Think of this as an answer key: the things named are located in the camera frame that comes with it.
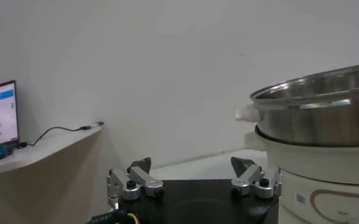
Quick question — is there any stainless steel steamer basket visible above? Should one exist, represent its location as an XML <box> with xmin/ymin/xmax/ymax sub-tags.
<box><xmin>235</xmin><ymin>62</ymin><xmax>359</xmax><ymax>147</ymax></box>

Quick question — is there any white electric cooker base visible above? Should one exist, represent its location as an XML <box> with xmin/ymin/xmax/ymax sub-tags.
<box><xmin>244</xmin><ymin>126</ymin><xmax>359</xmax><ymax>224</ymax></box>

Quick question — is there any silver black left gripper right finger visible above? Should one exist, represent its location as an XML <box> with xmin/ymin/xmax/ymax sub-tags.
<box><xmin>230</xmin><ymin>156</ymin><xmax>283</xmax><ymax>200</ymax></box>

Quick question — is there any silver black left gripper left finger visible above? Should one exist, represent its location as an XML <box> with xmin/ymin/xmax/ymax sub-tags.
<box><xmin>105</xmin><ymin>156</ymin><xmax>165</xmax><ymax>211</ymax></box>

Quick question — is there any white side desk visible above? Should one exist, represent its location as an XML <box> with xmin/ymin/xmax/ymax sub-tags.
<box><xmin>0</xmin><ymin>125</ymin><xmax>103</xmax><ymax>224</ymax></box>

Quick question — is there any black cable with adapter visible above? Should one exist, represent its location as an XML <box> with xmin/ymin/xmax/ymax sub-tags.
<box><xmin>15</xmin><ymin>121</ymin><xmax>105</xmax><ymax>150</ymax></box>

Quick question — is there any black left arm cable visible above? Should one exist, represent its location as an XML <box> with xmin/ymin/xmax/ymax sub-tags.
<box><xmin>89</xmin><ymin>209</ymin><xmax>141</xmax><ymax>224</ymax></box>

